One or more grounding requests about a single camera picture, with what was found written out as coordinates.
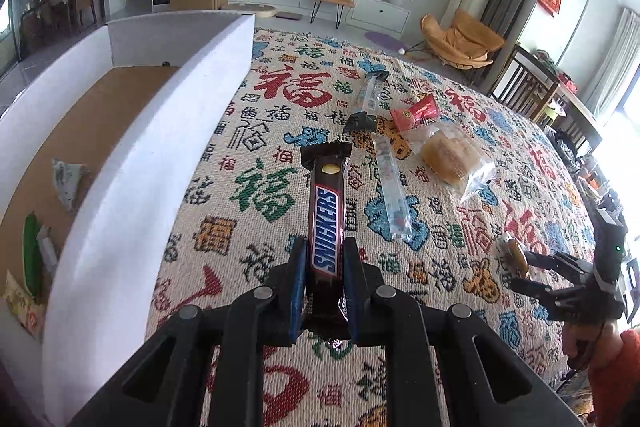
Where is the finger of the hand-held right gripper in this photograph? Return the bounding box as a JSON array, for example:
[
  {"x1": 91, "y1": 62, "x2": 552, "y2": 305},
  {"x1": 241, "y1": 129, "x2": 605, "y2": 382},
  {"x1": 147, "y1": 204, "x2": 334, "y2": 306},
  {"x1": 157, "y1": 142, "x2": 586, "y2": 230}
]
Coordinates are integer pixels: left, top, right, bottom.
[
  {"x1": 509, "y1": 277, "x2": 591, "y2": 323},
  {"x1": 520, "y1": 249, "x2": 598, "y2": 280}
]

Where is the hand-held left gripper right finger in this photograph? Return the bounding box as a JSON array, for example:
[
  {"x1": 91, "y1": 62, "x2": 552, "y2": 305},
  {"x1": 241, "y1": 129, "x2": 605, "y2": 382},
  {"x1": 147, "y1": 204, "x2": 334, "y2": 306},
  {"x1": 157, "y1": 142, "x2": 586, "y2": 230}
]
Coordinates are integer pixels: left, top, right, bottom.
[{"x1": 342, "y1": 237, "x2": 586, "y2": 427}]

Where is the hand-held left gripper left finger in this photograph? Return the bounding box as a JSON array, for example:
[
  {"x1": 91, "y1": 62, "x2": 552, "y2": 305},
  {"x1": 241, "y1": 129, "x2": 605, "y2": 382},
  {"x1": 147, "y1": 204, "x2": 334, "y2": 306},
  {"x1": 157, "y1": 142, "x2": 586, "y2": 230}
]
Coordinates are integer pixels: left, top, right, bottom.
[{"x1": 67, "y1": 237, "x2": 308, "y2": 427}]

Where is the brown chocolate bar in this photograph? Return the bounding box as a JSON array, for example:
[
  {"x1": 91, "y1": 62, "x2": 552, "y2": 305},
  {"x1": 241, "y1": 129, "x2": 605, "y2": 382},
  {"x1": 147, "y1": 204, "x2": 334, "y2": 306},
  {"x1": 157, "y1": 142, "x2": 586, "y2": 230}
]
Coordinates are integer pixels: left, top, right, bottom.
[{"x1": 299, "y1": 142, "x2": 353, "y2": 343}]

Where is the clear tube snack packet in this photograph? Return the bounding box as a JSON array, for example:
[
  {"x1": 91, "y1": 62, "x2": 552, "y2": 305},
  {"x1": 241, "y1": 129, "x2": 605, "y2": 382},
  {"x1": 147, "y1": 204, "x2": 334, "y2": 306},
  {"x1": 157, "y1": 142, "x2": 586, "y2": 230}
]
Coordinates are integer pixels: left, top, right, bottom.
[{"x1": 372, "y1": 132, "x2": 413, "y2": 242}]

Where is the white cardboard box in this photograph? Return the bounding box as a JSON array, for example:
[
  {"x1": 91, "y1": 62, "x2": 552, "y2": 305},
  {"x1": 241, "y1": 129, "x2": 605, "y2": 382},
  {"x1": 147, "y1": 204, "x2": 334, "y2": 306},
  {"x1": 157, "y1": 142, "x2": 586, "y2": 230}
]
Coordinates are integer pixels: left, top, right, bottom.
[{"x1": 0, "y1": 13, "x2": 256, "y2": 427}]

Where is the red snack packet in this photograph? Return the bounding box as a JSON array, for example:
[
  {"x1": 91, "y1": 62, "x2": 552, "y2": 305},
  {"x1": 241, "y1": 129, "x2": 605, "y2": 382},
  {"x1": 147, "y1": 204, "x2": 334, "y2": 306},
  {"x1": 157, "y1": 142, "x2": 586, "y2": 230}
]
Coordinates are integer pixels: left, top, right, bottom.
[{"x1": 390, "y1": 93, "x2": 438, "y2": 132}]

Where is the long black-topped candy packet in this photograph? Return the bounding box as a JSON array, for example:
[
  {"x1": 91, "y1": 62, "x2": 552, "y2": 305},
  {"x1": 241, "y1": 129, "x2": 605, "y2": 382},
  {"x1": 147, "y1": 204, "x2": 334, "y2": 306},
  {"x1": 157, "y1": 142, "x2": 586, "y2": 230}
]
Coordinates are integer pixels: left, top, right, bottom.
[{"x1": 344, "y1": 71, "x2": 388, "y2": 135}]

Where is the green sausage packet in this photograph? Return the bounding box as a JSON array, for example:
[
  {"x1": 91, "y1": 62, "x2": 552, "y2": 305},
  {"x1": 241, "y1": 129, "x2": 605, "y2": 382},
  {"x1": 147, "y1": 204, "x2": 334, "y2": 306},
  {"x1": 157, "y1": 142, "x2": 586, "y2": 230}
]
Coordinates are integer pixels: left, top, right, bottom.
[{"x1": 22, "y1": 213, "x2": 46, "y2": 298}]

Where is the pale yellow snack packet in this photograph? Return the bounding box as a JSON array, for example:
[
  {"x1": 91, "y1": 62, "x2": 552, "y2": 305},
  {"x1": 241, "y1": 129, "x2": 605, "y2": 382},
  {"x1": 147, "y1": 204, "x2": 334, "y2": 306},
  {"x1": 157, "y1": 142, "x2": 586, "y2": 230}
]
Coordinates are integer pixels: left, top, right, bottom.
[{"x1": 1, "y1": 269, "x2": 47, "y2": 342}]

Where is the person's right forearm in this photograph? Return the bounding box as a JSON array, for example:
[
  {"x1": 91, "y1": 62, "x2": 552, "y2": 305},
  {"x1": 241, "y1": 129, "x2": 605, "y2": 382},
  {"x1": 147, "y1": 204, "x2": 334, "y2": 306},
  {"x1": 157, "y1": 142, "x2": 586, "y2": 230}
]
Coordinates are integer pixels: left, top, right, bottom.
[{"x1": 585, "y1": 327, "x2": 640, "y2": 427}]

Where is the person's right hand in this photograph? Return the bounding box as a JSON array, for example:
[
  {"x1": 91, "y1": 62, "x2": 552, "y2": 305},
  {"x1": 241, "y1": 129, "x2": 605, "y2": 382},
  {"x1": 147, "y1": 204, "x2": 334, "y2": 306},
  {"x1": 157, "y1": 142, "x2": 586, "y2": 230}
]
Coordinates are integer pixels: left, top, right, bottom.
[{"x1": 561, "y1": 321, "x2": 601, "y2": 370}]

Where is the printed woven blanket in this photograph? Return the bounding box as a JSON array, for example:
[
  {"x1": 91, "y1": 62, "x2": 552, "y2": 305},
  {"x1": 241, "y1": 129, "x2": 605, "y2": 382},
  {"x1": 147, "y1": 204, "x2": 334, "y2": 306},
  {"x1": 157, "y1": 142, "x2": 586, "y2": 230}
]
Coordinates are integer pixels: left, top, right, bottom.
[{"x1": 145, "y1": 27, "x2": 640, "y2": 427}]

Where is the bread in clear bag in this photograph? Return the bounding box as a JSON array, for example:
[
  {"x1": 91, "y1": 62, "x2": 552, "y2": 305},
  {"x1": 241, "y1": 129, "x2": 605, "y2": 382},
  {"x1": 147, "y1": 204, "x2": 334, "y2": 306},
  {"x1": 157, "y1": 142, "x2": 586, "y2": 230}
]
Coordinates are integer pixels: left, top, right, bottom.
[{"x1": 402, "y1": 119, "x2": 498, "y2": 202}]

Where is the cluttered wooden table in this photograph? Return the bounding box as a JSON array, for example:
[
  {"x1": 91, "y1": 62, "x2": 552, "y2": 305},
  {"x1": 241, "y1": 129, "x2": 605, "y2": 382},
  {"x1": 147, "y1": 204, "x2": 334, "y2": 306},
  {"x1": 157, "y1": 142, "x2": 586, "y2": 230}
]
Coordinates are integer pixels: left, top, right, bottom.
[{"x1": 535, "y1": 49, "x2": 640, "y2": 208}]

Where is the dark wooden chair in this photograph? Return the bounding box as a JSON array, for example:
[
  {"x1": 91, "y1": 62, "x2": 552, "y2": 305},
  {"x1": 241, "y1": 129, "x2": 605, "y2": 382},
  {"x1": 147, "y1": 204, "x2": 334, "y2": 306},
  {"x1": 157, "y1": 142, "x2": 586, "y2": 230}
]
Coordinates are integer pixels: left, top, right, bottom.
[{"x1": 487, "y1": 44, "x2": 561, "y2": 122}]

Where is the white sheer curtain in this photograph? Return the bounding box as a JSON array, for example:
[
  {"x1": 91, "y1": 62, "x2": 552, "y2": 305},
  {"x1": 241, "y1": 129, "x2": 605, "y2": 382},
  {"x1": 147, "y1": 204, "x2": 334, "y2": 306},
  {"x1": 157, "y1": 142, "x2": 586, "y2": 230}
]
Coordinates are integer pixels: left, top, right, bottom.
[{"x1": 582, "y1": 7, "x2": 640, "y2": 118}]

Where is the orange lounge chair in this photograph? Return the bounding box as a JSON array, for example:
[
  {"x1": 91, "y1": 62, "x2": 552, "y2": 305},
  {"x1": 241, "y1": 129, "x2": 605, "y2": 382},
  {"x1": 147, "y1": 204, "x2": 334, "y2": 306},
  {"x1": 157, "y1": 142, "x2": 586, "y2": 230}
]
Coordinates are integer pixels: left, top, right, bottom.
[{"x1": 407, "y1": 8, "x2": 507, "y2": 70}]

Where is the small white packet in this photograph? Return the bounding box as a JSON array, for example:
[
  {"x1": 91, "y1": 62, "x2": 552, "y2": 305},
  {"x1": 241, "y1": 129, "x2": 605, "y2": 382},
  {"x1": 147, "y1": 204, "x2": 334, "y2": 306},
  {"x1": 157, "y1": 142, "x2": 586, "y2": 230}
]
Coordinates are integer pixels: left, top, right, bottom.
[{"x1": 36, "y1": 224, "x2": 61, "y2": 275}]

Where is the purple floor mat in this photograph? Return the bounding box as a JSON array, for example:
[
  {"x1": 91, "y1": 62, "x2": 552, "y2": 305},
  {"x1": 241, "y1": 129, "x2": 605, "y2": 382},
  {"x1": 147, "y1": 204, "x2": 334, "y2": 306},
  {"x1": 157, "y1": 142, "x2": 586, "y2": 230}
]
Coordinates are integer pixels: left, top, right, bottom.
[{"x1": 364, "y1": 32, "x2": 405, "y2": 52}]

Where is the round wooden board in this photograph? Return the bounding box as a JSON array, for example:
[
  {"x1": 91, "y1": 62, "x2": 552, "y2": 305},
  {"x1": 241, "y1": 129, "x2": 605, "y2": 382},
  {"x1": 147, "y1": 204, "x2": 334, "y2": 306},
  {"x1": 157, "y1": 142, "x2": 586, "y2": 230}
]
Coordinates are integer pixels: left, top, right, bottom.
[{"x1": 222, "y1": 3, "x2": 277, "y2": 20}]

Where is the brown cardboard box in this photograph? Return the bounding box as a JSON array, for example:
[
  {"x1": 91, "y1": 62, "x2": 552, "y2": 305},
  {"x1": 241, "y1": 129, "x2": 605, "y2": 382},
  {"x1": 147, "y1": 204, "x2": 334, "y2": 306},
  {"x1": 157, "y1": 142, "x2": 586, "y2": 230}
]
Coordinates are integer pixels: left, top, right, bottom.
[{"x1": 170, "y1": 0, "x2": 229, "y2": 12}]

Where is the wooden dining table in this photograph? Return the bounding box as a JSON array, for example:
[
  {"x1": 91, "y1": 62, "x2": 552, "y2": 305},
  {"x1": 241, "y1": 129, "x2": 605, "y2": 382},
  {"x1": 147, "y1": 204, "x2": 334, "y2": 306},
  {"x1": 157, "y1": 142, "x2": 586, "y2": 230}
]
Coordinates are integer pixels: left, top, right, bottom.
[{"x1": 20, "y1": 0, "x2": 76, "y2": 42}]

